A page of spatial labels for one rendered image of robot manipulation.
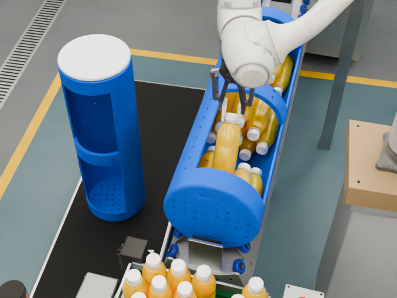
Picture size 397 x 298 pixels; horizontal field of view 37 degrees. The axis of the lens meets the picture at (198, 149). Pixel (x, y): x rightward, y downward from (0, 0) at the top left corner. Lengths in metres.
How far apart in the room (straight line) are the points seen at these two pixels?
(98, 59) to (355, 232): 1.13
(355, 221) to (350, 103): 1.81
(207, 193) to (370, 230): 0.66
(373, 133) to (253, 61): 0.85
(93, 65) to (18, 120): 1.45
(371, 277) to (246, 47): 1.22
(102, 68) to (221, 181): 0.85
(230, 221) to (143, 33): 2.66
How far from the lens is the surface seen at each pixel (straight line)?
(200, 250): 1.73
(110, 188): 2.99
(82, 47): 2.38
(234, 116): 1.69
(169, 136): 3.22
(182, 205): 1.68
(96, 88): 2.25
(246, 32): 1.33
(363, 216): 1.98
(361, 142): 2.00
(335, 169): 3.34
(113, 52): 2.34
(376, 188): 1.86
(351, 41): 2.94
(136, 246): 1.76
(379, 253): 2.15
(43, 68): 3.99
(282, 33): 1.34
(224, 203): 1.63
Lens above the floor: 2.46
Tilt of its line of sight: 47 degrees down
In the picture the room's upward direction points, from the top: straight up
